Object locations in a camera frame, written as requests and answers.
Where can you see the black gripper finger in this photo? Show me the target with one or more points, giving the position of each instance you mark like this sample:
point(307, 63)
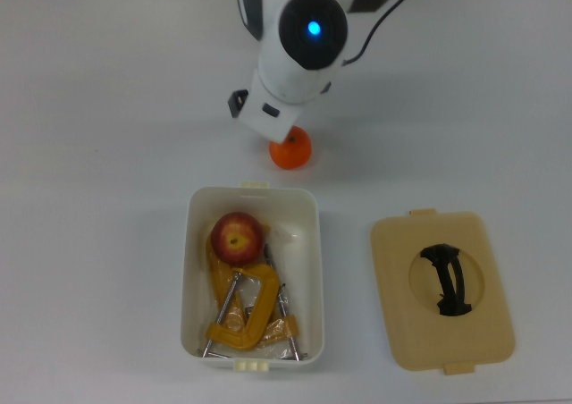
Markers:
point(325, 87)
point(238, 102)

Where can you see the orange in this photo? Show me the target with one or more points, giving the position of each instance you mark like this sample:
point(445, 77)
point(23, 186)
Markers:
point(292, 154)

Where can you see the red apple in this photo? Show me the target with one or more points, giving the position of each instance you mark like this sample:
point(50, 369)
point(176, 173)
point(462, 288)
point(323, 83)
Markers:
point(237, 238)

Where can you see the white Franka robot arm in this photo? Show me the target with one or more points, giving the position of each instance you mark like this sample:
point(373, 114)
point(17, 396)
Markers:
point(290, 64)

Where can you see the white plastic container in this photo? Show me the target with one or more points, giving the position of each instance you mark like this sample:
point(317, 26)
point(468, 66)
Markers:
point(308, 261)

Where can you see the yellow C-clamp in bag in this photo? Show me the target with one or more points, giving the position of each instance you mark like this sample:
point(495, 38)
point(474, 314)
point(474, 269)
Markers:
point(216, 267)

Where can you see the large yellow C-clamp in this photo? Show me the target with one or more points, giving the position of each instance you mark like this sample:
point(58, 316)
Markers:
point(263, 297)

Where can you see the beige plastic lid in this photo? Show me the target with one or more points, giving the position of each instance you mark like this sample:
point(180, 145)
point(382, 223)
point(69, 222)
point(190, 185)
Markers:
point(402, 332)

